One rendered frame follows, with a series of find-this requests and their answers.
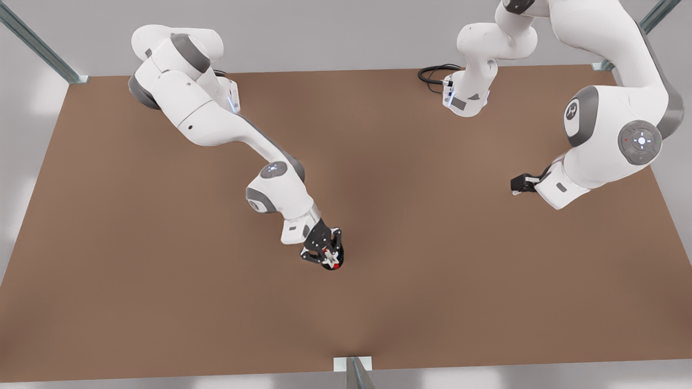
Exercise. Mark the silver frame post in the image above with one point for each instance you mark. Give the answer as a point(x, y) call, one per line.
point(38, 46)
point(651, 19)
point(354, 370)

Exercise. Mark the small black object red spot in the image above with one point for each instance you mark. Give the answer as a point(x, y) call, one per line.
point(334, 262)

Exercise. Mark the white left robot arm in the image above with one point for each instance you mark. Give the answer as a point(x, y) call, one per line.
point(605, 135)

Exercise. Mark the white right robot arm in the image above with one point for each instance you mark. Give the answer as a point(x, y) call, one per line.
point(216, 119)

